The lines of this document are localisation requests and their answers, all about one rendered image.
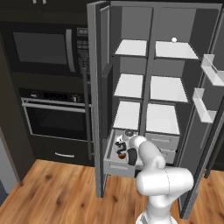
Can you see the small grey fridge drawer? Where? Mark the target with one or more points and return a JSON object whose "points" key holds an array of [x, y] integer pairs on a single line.
{"points": [[169, 156]]}

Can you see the small white ball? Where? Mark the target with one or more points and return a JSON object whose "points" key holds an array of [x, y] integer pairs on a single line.
{"points": [[174, 39]]}

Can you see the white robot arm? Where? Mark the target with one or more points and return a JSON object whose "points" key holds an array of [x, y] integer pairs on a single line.
{"points": [[159, 182]]}

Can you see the grey freezer drawer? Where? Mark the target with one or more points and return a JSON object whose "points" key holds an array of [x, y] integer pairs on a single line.
{"points": [[116, 167]]}

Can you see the dark cupboard housing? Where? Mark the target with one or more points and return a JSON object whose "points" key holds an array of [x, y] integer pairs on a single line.
{"points": [[17, 87]]}

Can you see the wide grey fridge drawer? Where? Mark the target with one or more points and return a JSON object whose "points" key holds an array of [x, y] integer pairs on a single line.
{"points": [[164, 140]]}

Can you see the grey fridge door with bins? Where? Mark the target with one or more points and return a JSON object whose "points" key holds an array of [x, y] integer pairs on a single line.
{"points": [[201, 145]]}

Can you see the orange round fruit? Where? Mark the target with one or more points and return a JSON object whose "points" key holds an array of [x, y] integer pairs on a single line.
{"points": [[122, 156]]}

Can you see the black microwave oven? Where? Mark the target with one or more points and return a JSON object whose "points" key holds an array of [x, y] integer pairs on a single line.
{"points": [[40, 48]]}

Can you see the white door bin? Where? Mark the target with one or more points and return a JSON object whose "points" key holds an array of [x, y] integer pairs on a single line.
{"points": [[212, 71], [202, 108]]}

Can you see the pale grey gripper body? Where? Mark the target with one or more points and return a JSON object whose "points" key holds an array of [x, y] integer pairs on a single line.
{"points": [[120, 147]]}

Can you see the black wall oven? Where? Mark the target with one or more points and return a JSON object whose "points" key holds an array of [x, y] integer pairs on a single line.
{"points": [[55, 116]]}

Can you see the grey fridge body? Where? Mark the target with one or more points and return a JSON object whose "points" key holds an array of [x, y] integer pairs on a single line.
{"points": [[169, 67]]}

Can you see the white fridge shelf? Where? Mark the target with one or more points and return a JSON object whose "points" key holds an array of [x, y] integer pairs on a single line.
{"points": [[127, 115], [168, 89], [129, 86], [131, 48], [175, 50], [162, 119]]}

